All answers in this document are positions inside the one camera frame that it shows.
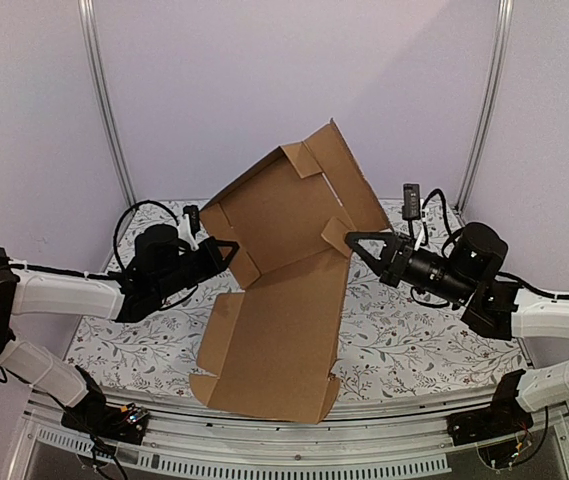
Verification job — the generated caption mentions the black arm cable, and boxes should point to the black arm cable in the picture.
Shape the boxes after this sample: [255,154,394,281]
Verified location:
[421,188,569,306]
[112,199,185,274]

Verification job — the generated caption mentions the floral patterned table mat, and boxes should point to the floral patterned table mat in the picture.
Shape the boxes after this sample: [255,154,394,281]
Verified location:
[63,197,535,401]

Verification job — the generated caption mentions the brown cardboard box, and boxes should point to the brown cardboard box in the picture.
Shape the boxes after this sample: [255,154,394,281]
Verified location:
[189,122,390,424]

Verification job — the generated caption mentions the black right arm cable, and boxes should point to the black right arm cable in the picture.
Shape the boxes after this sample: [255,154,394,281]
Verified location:
[421,188,569,306]

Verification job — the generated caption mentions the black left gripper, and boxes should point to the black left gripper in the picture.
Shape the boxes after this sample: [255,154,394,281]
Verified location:
[153,236,238,301]

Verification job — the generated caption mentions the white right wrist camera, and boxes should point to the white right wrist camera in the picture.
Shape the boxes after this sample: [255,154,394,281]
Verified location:
[402,183,425,250]

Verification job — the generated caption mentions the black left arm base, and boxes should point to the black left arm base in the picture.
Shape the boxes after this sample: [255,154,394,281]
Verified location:
[61,366,150,445]

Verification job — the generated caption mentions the left rear aluminium frame post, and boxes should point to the left rear aluminium frame post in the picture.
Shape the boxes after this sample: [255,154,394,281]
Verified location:
[77,0,137,206]

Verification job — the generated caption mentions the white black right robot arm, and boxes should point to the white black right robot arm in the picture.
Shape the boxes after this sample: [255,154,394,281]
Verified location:
[345,222,569,436]

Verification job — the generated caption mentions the front aluminium rail frame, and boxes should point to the front aluminium rail frame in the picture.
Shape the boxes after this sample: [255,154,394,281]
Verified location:
[2,388,569,479]

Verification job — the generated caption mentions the aluminium frame post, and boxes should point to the aluminium frame post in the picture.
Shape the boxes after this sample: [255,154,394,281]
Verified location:
[454,0,514,216]
[77,0,137,206]

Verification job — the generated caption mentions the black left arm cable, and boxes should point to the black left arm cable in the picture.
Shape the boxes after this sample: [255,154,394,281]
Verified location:
[112,199,185,274]

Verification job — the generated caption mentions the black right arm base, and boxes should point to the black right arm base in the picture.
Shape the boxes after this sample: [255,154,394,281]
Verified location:
[446,369,533,469]

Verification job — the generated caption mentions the right rear aluminium frame post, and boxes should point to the right rear aluminium frame post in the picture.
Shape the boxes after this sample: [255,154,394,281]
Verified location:
[454,0,514,216]

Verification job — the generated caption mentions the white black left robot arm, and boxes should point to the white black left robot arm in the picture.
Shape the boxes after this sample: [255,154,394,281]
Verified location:
[0,224,239,434]

